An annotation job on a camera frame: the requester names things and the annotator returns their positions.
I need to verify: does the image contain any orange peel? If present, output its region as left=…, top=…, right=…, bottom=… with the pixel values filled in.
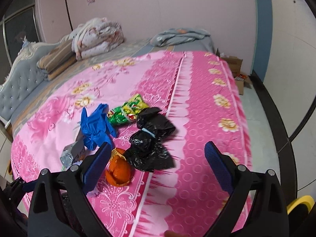
left=105, top=148, right=132, bottom=187

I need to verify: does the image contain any black plastic bag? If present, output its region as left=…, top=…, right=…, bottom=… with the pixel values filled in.
left=124, top=107, right=176, bottom=172

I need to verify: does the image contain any yellow trash bin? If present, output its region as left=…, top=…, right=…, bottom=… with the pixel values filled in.
left=287, top=195, right=315, bottom=214

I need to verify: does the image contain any white wardrobe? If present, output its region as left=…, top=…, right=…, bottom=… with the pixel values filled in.
left=244, top=0, right=315, bottom=199

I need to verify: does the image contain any green snack wrapper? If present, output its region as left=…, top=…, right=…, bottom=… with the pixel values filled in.
left=107, top=94, right=150, bottom=126

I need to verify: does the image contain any cardboard box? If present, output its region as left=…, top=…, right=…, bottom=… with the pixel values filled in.
left=216, top=49, right=252, bottom=95

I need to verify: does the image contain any folded floral quilt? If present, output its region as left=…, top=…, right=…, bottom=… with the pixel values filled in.
left=60, top=18, right=124, bottom=60

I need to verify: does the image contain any dark window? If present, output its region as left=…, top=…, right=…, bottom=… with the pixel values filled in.
left=0, top=0, right=41, bottom=85

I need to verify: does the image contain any pink floral bedspread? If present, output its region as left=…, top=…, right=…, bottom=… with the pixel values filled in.
left=11, top=51, right=251, bottom=236

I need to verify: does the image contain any striped brown pillow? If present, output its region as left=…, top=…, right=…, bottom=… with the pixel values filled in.
left=36, top=40, right=77, bottom=81

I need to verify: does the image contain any grey folded blanket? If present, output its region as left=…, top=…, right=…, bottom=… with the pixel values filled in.
left=150, top=28, right=211, bottom=47

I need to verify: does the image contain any grey tufted headboard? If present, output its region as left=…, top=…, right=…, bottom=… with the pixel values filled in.
left=1, top=41, right=58, bottom=121

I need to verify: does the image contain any blue rubber glove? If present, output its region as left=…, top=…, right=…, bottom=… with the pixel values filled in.
left=80, top=103, right=118, bottom=150

